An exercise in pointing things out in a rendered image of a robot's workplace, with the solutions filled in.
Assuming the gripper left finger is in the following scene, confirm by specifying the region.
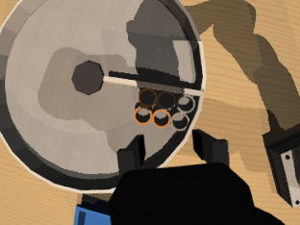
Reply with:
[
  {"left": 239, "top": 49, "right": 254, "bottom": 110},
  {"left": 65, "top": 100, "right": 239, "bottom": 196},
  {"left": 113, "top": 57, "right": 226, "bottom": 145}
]
[{"left": 116, "top": 135, "right": 146, "bottom": 179}]

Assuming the dark blue crate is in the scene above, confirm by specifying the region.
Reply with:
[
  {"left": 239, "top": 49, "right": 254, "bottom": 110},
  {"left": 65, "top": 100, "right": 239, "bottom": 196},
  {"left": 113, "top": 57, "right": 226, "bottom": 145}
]
[{"left": 74, "top": 195, "right": 111, "bottom": 225}]

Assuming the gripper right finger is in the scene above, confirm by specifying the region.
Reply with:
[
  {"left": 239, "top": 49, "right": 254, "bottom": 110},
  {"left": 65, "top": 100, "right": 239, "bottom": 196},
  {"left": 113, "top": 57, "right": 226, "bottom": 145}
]
[{"left": 192, "top": 129, "right": 230, "bottom": 167}]

